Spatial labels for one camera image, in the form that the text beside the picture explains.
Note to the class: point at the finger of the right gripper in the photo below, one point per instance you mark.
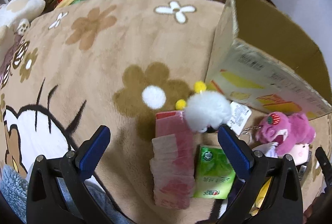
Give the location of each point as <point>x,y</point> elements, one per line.
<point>324,164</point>

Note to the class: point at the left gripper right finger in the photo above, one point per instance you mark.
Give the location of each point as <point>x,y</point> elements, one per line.
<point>283,201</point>

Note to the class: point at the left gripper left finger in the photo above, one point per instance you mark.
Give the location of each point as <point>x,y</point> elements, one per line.
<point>45,201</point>

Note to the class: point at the pink strawberry bear plush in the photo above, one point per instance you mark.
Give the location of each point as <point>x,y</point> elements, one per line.
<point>286,130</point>

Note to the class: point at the pink white plastic bag roll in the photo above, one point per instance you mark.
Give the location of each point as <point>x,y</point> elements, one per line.
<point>172,166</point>

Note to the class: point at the white fluffy plush yellow pompoms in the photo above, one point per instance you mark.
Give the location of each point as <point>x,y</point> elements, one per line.
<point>204,109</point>

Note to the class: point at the pink face plush pouch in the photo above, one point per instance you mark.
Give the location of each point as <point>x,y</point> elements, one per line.
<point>300,153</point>

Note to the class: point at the green tissue pack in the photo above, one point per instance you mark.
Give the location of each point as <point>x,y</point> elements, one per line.
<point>214,175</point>

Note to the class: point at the cream white large plush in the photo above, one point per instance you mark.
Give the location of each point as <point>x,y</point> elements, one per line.
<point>18,14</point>

